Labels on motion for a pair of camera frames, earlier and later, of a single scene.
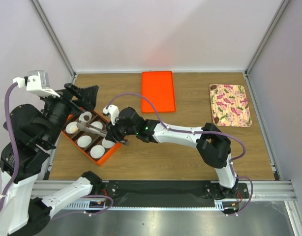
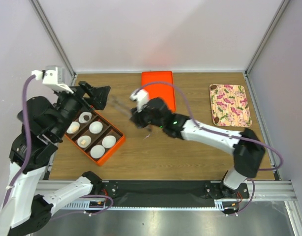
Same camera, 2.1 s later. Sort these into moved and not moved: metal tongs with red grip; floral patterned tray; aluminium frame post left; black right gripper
Moved: metal tongs with red grip; black right gripper
Not moved: floral patterned tray; aluminium frame post left
